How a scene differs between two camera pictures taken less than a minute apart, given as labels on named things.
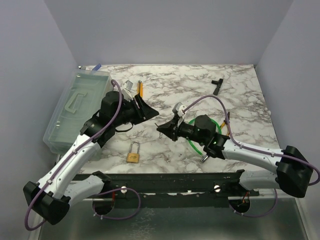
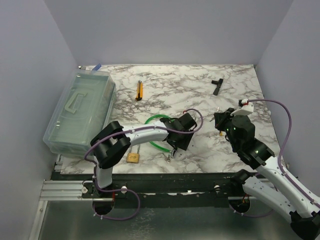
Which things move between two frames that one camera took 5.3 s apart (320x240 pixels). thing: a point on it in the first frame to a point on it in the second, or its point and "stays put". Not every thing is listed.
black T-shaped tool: (218, 83) stays put
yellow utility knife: (140, 88) stays put
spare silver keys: (167, 159) stays put
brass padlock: (133, 157) stays put
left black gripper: (145, 112) to (183, 144)
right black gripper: (171, 129) to (222, 117)
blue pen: (97, 67) stays put
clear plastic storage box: (79, 100) stays put
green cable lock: (204, 157) to (174, 152)
